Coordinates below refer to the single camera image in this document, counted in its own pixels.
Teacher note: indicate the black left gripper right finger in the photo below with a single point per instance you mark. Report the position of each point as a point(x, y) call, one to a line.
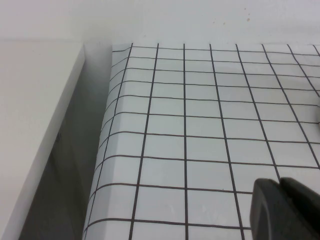
point(308, 215)

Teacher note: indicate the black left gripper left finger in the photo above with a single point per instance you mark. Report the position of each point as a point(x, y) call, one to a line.
point(267, 212)

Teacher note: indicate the white black-grid tablecloth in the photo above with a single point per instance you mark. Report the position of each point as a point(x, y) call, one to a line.
point(200, 125)

